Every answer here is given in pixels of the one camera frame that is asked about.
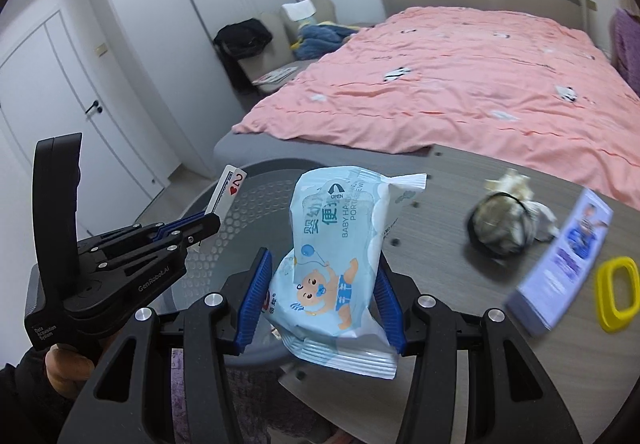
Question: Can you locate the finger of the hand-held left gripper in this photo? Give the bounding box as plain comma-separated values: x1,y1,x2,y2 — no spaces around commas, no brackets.
97,213,222,275
77,219,211,257

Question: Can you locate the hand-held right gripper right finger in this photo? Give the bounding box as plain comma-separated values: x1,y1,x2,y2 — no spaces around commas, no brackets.
372,256,596,444

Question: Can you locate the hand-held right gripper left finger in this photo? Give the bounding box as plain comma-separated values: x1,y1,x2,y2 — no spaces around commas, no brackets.
57,246,273,444

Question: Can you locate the light blue wet wipes packet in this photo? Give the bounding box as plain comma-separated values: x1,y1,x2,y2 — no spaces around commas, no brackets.
262,166,428,381

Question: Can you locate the grey plastic basket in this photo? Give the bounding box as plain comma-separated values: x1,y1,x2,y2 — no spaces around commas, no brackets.
172,156,391,370

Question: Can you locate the white playing card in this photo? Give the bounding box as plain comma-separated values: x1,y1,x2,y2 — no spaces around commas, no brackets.
205,165,248,215

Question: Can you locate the person's left hand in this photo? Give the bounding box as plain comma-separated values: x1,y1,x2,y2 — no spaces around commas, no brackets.
44,341,98,392

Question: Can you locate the white door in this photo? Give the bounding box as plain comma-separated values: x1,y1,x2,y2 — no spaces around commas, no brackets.
0,6,176,225

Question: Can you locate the crumpled white tissue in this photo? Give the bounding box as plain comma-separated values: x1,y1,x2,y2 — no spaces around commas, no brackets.
485,168,561,242

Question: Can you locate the purple cartoon rabbit box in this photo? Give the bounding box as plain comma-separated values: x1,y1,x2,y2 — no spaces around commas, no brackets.
505,188,615,337

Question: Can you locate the magazine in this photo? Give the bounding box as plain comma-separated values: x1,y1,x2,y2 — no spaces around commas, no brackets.
251,65,298,86

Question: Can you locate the beige armchair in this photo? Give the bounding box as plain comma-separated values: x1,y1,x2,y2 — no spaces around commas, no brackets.
235,0,336,85

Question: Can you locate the black clothing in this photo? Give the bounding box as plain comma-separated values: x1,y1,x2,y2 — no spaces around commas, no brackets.
214,19,273,95

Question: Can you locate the blue clothing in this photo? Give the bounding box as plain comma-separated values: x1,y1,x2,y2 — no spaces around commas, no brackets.
292,21,361,61

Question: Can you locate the white package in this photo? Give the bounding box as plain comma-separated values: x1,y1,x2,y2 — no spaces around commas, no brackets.
281,0,317,25

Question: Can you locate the yellow plastic ring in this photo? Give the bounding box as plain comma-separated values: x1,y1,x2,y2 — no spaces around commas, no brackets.
596,258,640,335

